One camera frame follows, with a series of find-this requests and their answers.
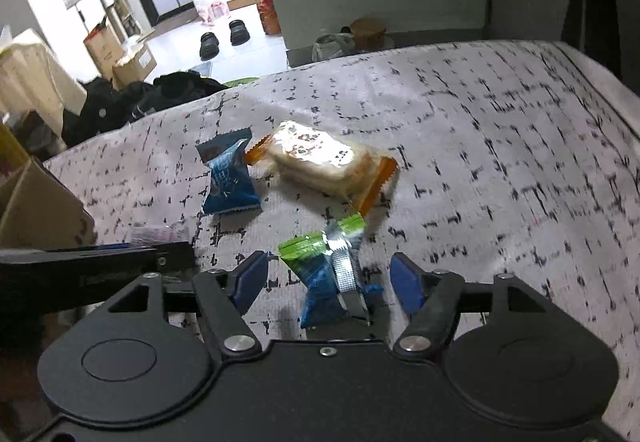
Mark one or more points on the clear purple snack packet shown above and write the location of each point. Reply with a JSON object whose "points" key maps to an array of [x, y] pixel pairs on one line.
{"points": [[157, 234]]}

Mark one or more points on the green floor mat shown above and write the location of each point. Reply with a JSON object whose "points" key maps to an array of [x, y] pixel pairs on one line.
{"points": [[244, 81]]}

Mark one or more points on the green and blue snack packet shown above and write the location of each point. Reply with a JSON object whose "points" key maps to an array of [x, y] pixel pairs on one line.
{"points": [[345, 247], [317, 282]]}

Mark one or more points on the black bag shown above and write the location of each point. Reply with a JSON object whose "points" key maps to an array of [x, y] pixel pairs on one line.
{"points": [[170, 91]]}

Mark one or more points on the tall cardboard box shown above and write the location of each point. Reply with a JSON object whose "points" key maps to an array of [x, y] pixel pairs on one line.
{"points": [[102, 50]]}

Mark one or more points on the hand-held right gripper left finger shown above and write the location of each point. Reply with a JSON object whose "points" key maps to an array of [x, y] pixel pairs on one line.
{"points": [[247, 283]]}

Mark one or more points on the pink plastic bag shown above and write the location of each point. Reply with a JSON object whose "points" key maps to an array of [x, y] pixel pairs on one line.
{"points": [[212, 10]]}

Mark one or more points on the beige cloth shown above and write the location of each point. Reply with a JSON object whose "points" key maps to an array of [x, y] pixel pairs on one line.
{"points": [[35, 71]]}

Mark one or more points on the black clothes pile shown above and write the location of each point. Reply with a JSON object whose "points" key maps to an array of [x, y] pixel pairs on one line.
{"points": [[95, 109]]}

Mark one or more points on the grey plastic bag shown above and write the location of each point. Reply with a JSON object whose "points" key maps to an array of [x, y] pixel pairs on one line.
{"points": [[330, 46]]}

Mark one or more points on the grey printed blanket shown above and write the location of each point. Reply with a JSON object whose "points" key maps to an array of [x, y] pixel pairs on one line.
{"points": [[500, 146]]}

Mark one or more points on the orange printed bag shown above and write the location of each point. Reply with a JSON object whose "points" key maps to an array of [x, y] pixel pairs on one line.
{"points": [[268, 10]]}

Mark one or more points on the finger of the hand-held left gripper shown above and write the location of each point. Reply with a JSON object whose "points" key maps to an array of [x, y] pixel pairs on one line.
{"points": [[170, 257]]}

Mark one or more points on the orange cracker packet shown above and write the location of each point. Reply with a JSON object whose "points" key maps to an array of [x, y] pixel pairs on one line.
{"points": [[320, 156]]}

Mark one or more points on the dark blue snack packet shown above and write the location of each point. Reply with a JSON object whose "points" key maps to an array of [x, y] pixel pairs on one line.
{"points": [[230, 182]]}

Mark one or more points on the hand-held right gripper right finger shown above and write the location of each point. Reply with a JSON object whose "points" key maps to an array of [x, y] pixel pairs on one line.
{"points": [[407, 289]]}

